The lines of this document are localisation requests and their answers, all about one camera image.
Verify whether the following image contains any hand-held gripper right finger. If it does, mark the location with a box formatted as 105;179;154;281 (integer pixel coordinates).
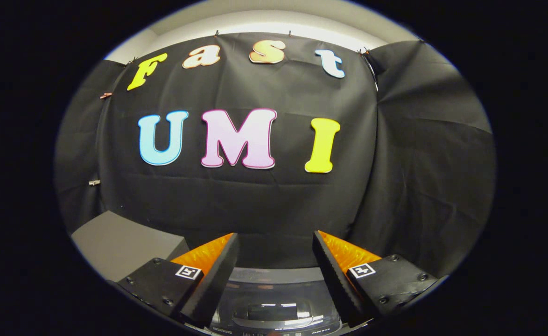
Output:
312;230;438;328

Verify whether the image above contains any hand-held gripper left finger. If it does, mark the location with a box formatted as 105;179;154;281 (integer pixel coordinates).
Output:
117;232;239;329

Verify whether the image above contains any grey washing machine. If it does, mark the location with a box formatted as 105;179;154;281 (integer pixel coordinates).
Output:
209;267;349;336

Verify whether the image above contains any dark transparent washing machine lid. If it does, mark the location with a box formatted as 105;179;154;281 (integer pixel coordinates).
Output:
227;282;342;334

